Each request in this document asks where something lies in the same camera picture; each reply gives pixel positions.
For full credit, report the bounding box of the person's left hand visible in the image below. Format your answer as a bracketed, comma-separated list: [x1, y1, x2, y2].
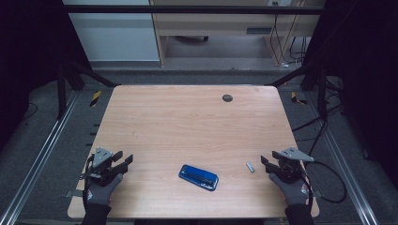
[84, 172, 124, 206]

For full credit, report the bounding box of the thin black floor cable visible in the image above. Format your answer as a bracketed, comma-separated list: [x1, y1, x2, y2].
[18, 102, 38, 122]

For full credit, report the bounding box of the black horizontal frame bar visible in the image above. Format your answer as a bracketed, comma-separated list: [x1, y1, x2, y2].
[62, 4, 327, 16]

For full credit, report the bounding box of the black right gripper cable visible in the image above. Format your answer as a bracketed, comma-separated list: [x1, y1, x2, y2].
[299, 168, 314, 208]

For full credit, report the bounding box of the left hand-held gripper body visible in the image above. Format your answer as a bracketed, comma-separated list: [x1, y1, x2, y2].
[83, 146, 128, 188]

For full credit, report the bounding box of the blue stapler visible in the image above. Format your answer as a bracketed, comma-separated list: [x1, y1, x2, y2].
[177, 164, 220, 192]

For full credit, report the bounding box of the yellow-handled tool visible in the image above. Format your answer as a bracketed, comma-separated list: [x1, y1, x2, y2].
[89, 90, 103, 108]

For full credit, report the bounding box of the aluminium floor rail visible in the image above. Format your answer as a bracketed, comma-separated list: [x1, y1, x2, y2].
[0, 90, 80, 225]
[304, 92, 380, 225]

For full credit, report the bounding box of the black looped floor cable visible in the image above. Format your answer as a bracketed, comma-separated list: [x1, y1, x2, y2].
[303, 120, 348, 204]

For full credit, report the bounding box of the black upright frame post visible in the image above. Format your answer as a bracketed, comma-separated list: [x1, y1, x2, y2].
[317, 65, 329, 122]

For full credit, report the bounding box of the black diagonal frame strut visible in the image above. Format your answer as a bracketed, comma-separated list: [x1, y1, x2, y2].
[64, 59, 120, 88]
[268, 60, 317, 88]

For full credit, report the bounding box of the bundle of hanging cables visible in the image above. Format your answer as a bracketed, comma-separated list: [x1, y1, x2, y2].
[269, 13, 310, 68]

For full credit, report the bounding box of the black chair base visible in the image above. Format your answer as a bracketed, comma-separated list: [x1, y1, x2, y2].
[175, 35, 209, 43]

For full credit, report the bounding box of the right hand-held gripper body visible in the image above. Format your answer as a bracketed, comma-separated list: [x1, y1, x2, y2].
[275, 146, 314, 184]

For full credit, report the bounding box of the light wooden desk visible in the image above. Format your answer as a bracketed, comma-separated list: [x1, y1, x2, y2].
[149, 0, 327, 68]

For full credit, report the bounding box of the white cabinet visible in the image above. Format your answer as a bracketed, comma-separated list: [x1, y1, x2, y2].
[62, 0, 161, 63]

